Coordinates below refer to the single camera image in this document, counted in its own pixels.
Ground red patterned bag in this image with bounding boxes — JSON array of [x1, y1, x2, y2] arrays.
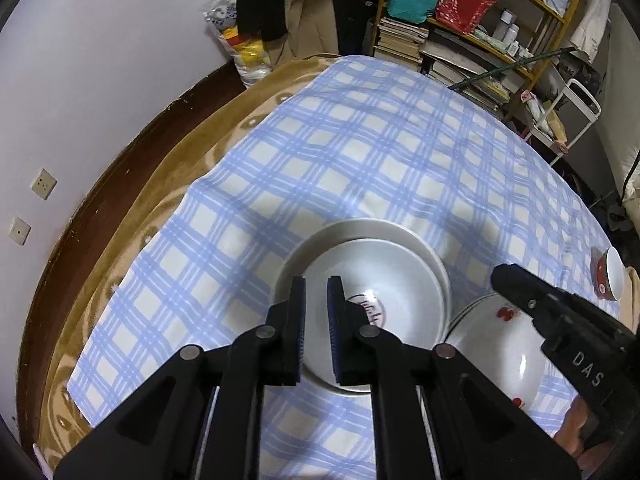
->
[[435, 0, 501, 36]]

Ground yellow bookshelf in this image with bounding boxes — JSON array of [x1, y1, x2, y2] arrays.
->
[[372, 0, 583, 111]]

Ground white metal cart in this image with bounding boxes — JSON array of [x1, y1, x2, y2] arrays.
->
[[520, 78, 601, 166]]

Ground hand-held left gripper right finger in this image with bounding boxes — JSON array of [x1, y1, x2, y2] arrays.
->
[[326, 275, 581, 480]]

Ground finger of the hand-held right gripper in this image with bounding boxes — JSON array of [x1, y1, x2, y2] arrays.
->
[[491, 262, 556, 333]]

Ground clear plastic bag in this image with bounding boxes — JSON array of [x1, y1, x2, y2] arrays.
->
[[205, 0, 273, 88]]

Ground blue checked tablecloth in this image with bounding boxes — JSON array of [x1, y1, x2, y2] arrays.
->
[[67, 54, 631, 480]]

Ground person's right hand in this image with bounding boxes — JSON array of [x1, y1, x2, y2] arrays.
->
[[555, 400, 596, 463]]

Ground green pole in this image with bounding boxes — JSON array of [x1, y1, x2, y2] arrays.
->
[[447, 47, 576, 91]]

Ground white bottles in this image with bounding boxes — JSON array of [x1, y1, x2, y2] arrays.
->
[[500, 7, 531, 56]]

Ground large plain white bowl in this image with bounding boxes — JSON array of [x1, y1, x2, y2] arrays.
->
[[272, 218, 452, 396]]

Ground brown blanket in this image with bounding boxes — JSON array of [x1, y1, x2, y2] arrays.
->
[[40, 55, 341, 471]]

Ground stack of books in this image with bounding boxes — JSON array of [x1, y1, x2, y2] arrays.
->
[[372, 17, 513, 113]]

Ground beige wall socket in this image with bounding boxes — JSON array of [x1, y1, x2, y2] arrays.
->
[[31, 169, 57, 200], [9, 217, 32, 246]]

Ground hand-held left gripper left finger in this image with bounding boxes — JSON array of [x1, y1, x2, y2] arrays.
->
[[52, 276, 307, 480]]

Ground beige hanging garment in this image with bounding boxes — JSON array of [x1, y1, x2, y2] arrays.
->
[[270, 0, 346, 68]]

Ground dark wooden board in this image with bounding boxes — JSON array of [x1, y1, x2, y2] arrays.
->
[[15, 57, 246, 461]]

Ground small red patterned bowl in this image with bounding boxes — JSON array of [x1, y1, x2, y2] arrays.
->
[[591, 247, 626, 303]]

